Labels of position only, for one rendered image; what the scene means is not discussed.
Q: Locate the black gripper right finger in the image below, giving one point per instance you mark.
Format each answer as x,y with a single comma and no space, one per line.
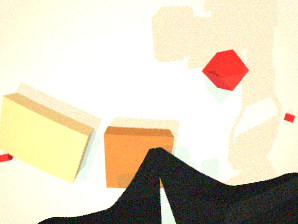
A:
195,198

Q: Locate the pale yellow block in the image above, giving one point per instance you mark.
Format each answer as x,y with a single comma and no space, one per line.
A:
43,138

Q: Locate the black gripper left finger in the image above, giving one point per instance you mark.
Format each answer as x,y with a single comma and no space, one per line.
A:
140,203

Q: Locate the red square block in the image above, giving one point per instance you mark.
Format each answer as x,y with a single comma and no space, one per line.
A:
225,70

